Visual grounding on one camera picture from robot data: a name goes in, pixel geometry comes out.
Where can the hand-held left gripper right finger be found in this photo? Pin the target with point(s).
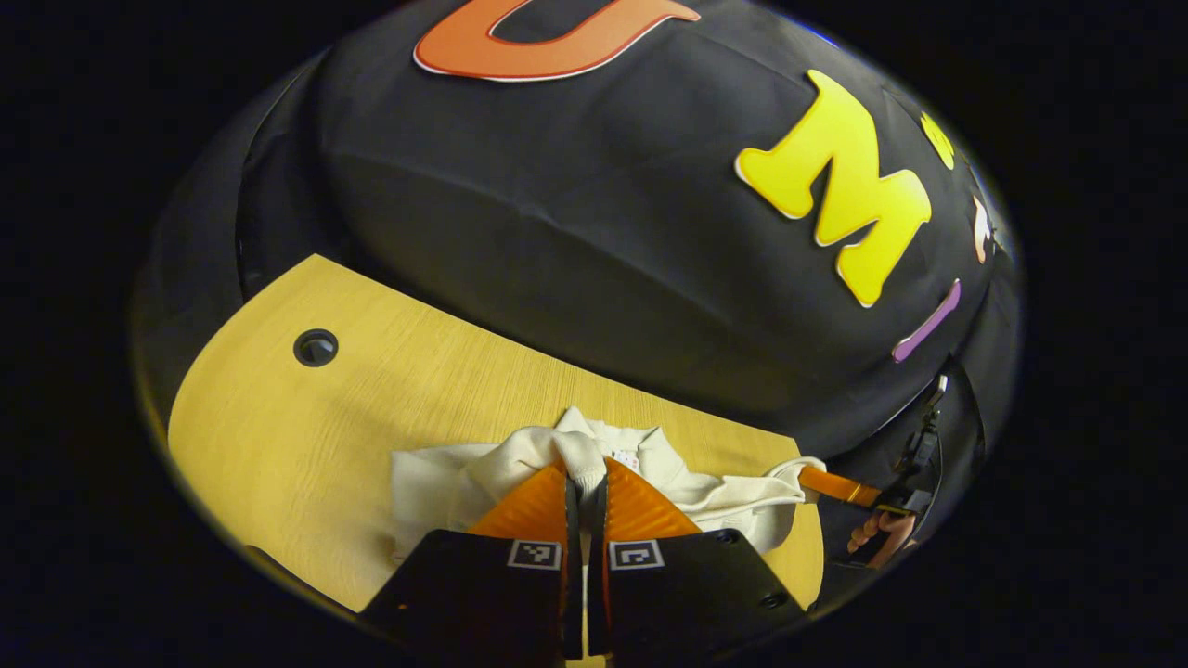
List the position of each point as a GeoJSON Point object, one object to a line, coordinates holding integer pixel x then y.
{"type": "Point", "coordinates": [687, 594]}

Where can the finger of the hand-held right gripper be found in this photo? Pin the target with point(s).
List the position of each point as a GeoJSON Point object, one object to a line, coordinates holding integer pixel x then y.
{"type": "Point", "coordinates": [835, 484]}

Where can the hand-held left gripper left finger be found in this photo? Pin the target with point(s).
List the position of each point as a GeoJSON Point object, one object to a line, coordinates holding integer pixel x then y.
{"type": "Point", "coordinates": [483, 594]}

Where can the cream sweatshirt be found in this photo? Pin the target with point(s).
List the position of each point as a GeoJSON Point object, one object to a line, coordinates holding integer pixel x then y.
{"type": "Point", "coordinates": [445, 482]}

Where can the black backdrop cloth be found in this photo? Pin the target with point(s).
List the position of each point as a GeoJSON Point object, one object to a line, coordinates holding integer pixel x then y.
{"type": "Point", "coordinates": [603, 232]}

